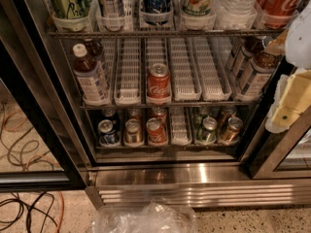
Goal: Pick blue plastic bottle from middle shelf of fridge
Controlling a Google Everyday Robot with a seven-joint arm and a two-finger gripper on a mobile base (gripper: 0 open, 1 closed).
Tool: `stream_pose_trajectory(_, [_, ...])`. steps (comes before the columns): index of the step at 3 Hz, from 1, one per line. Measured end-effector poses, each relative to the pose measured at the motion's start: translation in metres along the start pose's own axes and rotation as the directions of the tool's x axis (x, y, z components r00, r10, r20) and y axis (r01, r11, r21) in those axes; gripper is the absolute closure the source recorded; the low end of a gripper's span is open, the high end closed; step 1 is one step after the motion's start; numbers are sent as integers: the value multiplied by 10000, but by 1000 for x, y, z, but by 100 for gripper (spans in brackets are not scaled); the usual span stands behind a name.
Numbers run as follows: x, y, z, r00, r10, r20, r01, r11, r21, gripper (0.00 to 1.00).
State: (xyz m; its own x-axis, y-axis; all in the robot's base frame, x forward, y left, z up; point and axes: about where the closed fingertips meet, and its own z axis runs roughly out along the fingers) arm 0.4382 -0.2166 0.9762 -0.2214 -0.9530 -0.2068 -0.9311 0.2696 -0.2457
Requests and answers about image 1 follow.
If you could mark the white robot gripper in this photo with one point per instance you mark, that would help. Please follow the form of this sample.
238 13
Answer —
299 44

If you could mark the tea bottle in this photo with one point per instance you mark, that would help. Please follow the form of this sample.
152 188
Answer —
242 51
95 49
90 75
257 73

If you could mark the red coca-cola bottle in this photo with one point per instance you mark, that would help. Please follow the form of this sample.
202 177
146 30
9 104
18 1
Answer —
275 14

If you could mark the white shelf tray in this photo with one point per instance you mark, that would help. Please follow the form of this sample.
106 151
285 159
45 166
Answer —
180 133
128 73
212 76
186 86

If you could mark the white bottom shelf tray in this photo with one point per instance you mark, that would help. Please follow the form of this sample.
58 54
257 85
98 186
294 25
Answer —
180 133

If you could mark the red cola can middle shelf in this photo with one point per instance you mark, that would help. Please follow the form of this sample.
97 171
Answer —
158 81

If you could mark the fridge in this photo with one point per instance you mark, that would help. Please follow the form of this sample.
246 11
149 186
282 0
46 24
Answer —
184 102

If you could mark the orange can front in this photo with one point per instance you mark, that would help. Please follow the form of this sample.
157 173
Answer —
232 130

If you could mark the green can front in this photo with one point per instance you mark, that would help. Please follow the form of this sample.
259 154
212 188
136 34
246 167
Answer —
206 132

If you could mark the red can front bottom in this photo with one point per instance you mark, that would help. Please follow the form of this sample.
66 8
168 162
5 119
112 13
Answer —
156 131

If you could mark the gold can front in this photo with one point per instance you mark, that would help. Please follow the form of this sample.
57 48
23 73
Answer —
133 131

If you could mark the silver tall can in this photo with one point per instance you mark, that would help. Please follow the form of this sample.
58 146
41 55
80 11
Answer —
111 8

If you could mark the blue pepsi can front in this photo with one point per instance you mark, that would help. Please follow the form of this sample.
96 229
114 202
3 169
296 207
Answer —
107 132

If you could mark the clear plastic bin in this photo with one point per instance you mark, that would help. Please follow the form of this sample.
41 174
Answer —
152 218

